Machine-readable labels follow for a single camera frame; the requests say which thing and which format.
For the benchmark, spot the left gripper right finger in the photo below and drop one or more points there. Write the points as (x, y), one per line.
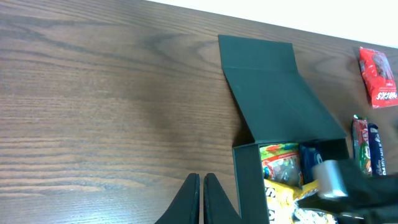
(217, 208)

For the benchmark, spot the red Hacks candy bag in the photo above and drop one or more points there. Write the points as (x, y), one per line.
(378, 77)

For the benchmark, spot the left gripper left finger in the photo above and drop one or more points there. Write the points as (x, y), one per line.
(185, 207)

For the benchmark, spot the yellow sunflower seed bag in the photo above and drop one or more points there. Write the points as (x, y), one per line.
(283, 207)

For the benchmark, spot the green Haribo worms bag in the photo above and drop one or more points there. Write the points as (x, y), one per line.
(281, 163)

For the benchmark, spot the red green KitKat bar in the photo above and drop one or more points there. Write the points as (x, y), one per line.
(360, 139)

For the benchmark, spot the black gift box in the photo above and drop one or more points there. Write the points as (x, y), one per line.
(278, 106)

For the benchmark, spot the purple Dairy Milk bar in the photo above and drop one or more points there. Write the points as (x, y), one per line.
(376, 150)

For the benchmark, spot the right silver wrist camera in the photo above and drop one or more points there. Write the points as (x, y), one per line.
(330, 181)

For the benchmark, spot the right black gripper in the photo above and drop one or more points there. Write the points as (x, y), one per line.
(369, 200)

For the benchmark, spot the blue Oreo cookie pack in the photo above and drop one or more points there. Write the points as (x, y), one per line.
(310, 157)

